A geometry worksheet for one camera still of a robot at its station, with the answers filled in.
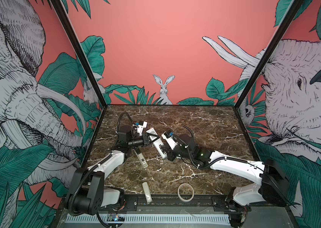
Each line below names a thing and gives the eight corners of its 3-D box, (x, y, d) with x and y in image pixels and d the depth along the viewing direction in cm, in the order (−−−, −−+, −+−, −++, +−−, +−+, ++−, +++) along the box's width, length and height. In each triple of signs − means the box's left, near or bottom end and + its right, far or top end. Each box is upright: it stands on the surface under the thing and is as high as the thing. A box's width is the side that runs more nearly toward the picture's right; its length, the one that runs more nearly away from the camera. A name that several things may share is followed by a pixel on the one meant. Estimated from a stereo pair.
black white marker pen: (144, 169, 88) (143, 166, 84) (135, 153, 95) (134, 149, 91) (148, 166, 89) (147, 163, 85) (139, 150, 96) (138, 147, 92)
